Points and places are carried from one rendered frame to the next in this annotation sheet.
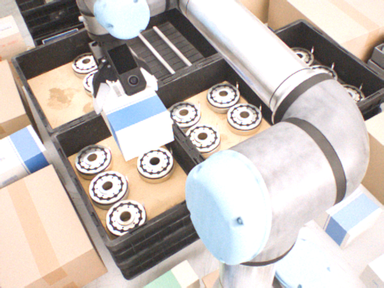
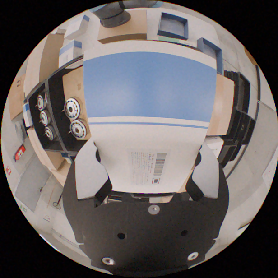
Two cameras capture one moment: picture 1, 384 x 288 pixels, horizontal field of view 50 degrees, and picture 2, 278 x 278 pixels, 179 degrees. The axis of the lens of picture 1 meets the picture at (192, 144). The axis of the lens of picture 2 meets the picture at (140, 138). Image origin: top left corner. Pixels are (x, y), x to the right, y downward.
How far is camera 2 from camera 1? 0.83 m
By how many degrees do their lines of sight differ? 12
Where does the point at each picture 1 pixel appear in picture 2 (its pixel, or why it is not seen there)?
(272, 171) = not seen: outside the picture
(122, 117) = (192, 93)
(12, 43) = (167, 198)
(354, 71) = (34, 113)
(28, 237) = (222, 99)
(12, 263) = (229, 93)
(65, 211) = not seen: hidden behind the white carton
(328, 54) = (39, 127)
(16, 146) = not seen: hidden behind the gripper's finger
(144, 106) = (125, 93)
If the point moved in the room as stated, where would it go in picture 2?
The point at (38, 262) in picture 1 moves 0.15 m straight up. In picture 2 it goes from (223, 83) to (247, 91)
